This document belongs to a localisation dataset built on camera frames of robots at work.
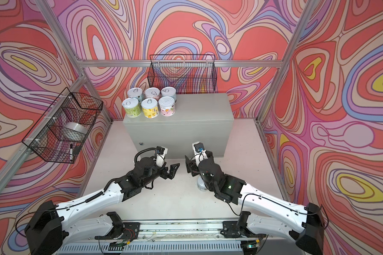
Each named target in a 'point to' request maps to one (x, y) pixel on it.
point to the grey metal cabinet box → (207, 118)
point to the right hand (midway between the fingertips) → (195, 158)
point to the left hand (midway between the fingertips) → (174, 160)
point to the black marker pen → (71, 153)
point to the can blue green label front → (201, 184)
